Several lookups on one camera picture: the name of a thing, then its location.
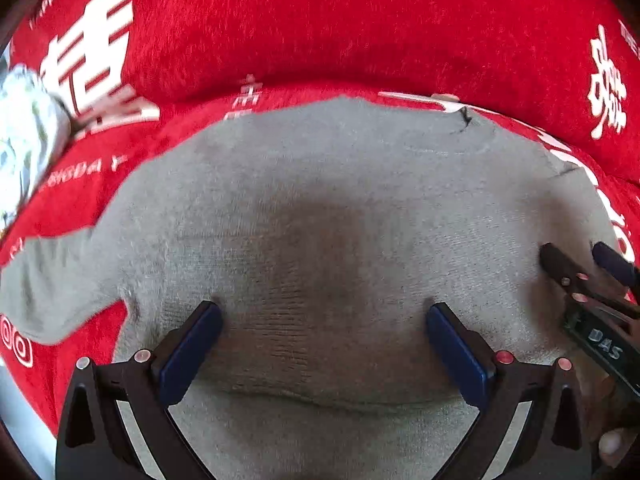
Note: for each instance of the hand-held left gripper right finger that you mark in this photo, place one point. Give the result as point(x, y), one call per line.
point(457, 355)

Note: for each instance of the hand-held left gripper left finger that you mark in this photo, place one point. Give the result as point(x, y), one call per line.
point(192, 350)

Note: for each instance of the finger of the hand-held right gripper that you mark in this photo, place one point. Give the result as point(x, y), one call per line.
point(612, 260)
point(562, 267)

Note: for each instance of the grey knit sweater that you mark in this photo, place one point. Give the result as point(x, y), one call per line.
point(320, 210)

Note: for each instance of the person's right hand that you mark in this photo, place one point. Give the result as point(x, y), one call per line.
point(612, 445)

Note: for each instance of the white floral cloth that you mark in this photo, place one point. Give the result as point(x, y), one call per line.
point(25, 125)

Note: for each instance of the red printed blanket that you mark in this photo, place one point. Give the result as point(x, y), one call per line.
point(350, 20)

